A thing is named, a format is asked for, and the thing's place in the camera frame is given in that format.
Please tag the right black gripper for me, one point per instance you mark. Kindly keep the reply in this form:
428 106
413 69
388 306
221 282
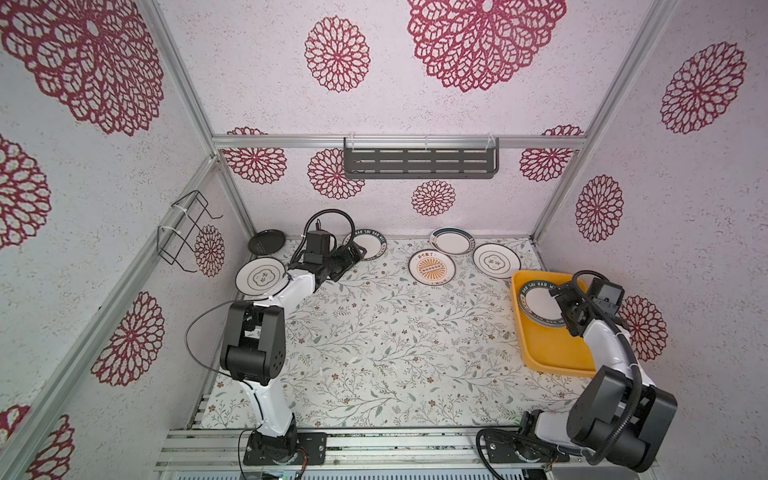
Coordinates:
563 299

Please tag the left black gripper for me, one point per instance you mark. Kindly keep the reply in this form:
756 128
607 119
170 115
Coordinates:
349 260

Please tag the green rim plate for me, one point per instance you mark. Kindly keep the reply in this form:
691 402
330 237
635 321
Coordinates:
452 241
539 305
372 243

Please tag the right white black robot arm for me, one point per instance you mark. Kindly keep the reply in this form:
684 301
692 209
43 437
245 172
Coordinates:
621 416

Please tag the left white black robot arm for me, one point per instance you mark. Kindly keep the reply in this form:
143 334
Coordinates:
254 344

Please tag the yellow plastic bin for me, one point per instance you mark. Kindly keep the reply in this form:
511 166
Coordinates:
543 348

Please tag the orange sunburst plate back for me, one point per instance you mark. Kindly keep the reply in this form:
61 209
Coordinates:
431 267

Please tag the floral patterned table mat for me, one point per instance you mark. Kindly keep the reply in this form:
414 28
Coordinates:
379 349

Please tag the white plate grey motif right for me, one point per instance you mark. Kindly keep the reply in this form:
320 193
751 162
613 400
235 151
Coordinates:
496 261

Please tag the white plate grey motif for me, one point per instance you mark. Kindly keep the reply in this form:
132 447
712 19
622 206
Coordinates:
261 277
496 261

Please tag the small black dish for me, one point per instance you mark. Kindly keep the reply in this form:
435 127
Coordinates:
266 242

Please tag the white plate grey motif left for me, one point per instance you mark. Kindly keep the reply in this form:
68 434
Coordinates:
261 277

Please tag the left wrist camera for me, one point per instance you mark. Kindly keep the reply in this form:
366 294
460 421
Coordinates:
319 243

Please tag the dark grey wall shelf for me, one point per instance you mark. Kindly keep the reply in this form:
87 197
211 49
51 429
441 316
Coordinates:
425 163

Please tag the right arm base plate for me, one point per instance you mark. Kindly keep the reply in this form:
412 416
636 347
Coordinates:
516 447

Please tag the black wire wall rack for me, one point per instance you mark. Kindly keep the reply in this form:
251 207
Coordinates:
171 241

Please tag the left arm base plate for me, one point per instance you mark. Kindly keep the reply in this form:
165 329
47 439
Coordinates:
294 449

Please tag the aluminium front rail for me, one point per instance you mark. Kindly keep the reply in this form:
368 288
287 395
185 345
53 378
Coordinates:
338 453

